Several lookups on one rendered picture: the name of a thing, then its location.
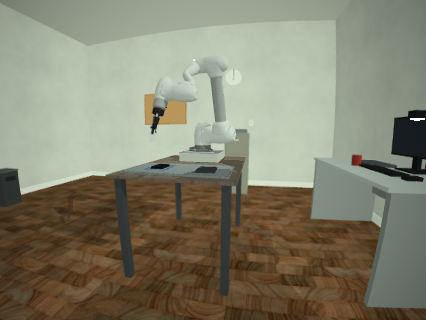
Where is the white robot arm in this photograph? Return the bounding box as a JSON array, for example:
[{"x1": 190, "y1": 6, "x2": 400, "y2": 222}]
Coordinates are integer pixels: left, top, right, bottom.
[{"x1": 153, "y1": 55, "x2": 236, "y2": 152}]

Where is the black well plate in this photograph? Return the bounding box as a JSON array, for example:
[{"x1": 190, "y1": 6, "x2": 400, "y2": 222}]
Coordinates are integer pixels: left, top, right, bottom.
[{"x1": 151, "y1": 164, "x2": 170, "y2": 169}]

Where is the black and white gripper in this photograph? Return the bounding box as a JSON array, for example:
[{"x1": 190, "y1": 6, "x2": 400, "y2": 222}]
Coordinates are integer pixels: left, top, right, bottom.
[{"x1": 149, "y1": 107, "x2": 164, "y2": 142}]

